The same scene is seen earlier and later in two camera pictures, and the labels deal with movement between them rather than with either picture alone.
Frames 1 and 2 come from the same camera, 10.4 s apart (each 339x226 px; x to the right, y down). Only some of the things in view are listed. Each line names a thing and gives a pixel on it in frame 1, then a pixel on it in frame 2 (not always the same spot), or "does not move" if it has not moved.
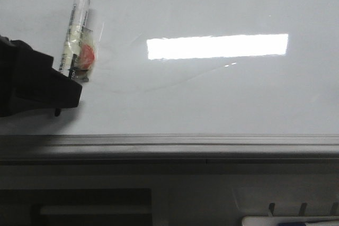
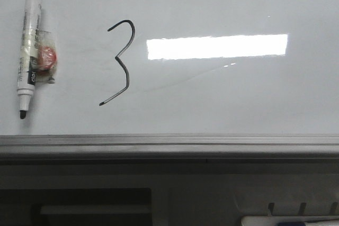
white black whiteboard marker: (78, 57) to (29, 48)
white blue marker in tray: (290, 220) does not move
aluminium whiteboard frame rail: (271, 148) does not move
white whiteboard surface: (187, 53) does not move
